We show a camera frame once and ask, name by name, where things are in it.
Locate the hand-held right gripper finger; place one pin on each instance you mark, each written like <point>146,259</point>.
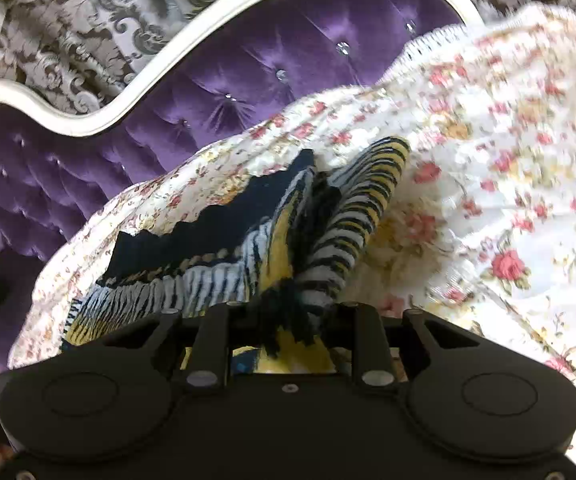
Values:
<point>208,345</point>

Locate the purple tufted headboard white frame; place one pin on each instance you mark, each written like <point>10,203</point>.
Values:
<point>268,35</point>

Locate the brown silver damask curtain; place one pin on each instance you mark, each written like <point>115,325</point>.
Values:
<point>43,35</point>

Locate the floral quilted bedspread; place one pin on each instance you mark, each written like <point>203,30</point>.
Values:
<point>493,185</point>

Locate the yellow navy white patterned sweater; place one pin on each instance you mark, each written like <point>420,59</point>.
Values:
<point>208,240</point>

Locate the white lace-trimmed pillow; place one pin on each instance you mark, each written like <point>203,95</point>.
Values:
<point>433,40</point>

